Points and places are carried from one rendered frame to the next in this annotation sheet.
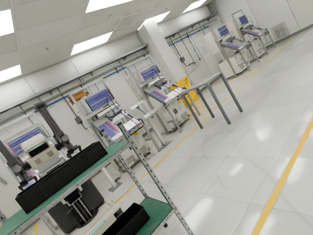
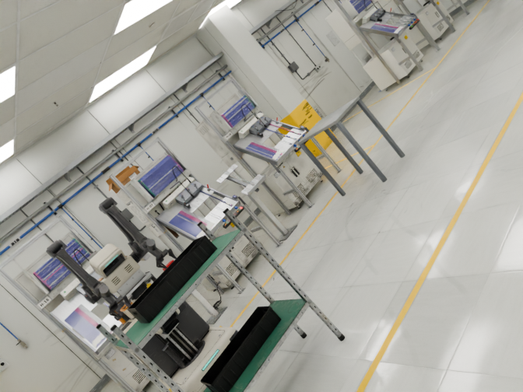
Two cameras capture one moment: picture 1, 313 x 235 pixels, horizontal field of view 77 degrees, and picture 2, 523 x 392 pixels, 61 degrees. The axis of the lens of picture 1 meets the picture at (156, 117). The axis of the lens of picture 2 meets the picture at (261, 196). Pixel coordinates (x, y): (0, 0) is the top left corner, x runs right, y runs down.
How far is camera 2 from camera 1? 121 cm
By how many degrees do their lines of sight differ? 2
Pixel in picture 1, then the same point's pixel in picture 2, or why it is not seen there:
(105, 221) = (219, 349)
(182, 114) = (308, 175)
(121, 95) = (191, 159)
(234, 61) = (391, 57)
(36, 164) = (114, 285)
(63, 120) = (98, 222)
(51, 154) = (131, 268)
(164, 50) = (255, 59)
